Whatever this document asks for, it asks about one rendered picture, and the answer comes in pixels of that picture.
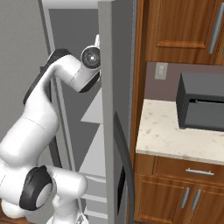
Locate grey fridge door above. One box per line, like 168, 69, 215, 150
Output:
97, 0, 138, 224

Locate wooden base cupboard door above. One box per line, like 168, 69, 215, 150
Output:
190, 183, 224, 224
134, 173, 193, 224

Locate pale grey fridge shelf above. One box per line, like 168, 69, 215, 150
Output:
80, 87, 105, 125
78, 123, 107, 179

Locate tall wooden side panel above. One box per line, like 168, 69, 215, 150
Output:
129, 0, 147, 224

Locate pale grey fridge drawer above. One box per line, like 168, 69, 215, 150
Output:
80, 176, 109, 221

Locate wooden drawer front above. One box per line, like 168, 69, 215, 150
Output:
152, 156, 224, 186

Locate grey fridge cabinet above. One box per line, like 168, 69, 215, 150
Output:
38, 0, 109, 224

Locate dark grey microwave oven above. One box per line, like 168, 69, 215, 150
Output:
175, 71, 224, 133

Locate dark curved fridge door handle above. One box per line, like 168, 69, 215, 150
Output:
113, 110, 136, 224

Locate white wall socket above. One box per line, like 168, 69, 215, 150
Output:
154, 61, 169, 81

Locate silver drawer handle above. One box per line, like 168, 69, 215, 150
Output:
185, 167, 215, 177

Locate wooden wall cupboard door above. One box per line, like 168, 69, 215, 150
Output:
144, 0, 224, 67

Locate short silver cupboard handle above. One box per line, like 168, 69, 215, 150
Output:
180, 186, 191, 210
191, 189, 202, 212

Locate long silver cupboard handle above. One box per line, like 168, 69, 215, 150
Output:
207, 2, 224, 55

